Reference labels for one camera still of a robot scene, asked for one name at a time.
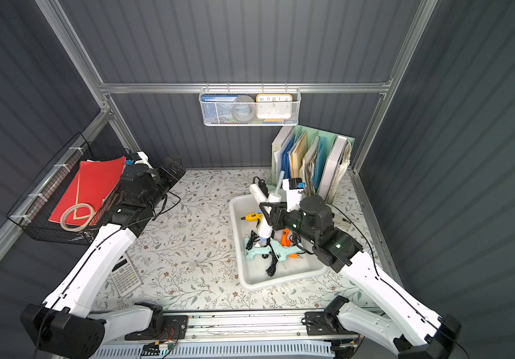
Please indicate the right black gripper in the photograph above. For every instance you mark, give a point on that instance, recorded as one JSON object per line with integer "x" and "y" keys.
{"x": 275, "y": 216}

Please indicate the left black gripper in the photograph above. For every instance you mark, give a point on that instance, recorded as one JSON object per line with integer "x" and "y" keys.
{"x": 170, "y": 168}

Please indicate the orange hot glue gun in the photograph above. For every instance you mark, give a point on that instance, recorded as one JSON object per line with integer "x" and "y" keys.
{"x": 285, "y": 240}

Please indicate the white glue gun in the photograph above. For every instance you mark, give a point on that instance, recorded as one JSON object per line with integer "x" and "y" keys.
{"x": 265, "y": 230}
{"x": 257, "y": 194}

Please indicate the yellow hot glue gun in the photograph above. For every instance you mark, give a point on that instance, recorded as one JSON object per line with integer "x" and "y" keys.
{"x": 255, "y": 216}

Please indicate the white plastic storage box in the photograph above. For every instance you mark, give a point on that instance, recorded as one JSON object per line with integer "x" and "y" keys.
{"x": 265, "y": 271}

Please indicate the mint green glue gun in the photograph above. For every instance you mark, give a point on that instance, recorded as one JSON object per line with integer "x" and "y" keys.
{"x": 253, "y": 250}

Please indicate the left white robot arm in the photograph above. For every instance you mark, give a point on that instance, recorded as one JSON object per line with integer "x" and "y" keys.
{"x": 114, "y": 200}

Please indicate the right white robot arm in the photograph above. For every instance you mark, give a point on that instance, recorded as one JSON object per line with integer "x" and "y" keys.
{"x": 391, "y": 297}

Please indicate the blue box in basket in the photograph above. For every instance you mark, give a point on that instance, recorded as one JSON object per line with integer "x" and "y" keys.
{"x": 217, "y": 108}

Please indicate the red paper folder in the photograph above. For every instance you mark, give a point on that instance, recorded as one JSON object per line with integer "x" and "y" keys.
{"x": 91, "y": 185}

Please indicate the green desktop file organizer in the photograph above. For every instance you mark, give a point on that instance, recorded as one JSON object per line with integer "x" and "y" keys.
{"x": 317, "y": 157}

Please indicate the white desk calculator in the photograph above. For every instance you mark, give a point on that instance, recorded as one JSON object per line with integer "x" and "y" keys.
{"x": 125, "y": 276}

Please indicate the yellow white alarm clock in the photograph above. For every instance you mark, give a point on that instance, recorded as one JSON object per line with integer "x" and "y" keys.
{"x": 274, "y": 107}

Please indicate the grey tape roll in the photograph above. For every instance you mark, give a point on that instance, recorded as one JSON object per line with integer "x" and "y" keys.
{"x": 243, "y": 109}

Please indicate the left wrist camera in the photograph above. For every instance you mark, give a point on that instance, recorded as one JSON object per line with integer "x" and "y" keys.
{"x": 137, "y": 158}

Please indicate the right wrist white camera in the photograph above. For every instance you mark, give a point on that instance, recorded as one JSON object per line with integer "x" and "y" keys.
{"x": 294, "y": 189}

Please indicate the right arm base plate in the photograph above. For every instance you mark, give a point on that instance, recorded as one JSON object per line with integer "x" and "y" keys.
{"x": 316, "y": 324}

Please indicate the black wire side basket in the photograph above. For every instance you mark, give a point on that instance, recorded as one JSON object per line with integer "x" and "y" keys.
{"x": 32, "y": 211}

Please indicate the aluminium front rail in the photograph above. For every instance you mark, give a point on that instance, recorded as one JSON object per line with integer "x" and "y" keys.
{"x": 248, "y": 322}

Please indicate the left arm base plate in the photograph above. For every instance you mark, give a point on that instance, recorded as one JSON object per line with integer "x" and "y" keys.
{"x": 173, "y": 327}

